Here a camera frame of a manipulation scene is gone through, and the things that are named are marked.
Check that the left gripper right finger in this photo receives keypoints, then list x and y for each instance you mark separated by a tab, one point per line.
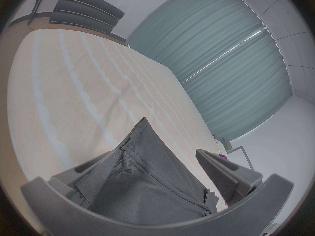
226	178

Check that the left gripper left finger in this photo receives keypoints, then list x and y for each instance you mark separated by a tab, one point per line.
93	178

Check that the black T-shirt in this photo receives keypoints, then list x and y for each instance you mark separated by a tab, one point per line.
152	176

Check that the bed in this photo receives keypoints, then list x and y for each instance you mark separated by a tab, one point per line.
86	82

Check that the purple satin garment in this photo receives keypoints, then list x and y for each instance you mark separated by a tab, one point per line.
223	156

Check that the white printed pillow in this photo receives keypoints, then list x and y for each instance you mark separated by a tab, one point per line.
219	146

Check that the grey bedside table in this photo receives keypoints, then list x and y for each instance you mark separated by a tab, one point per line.
227	144

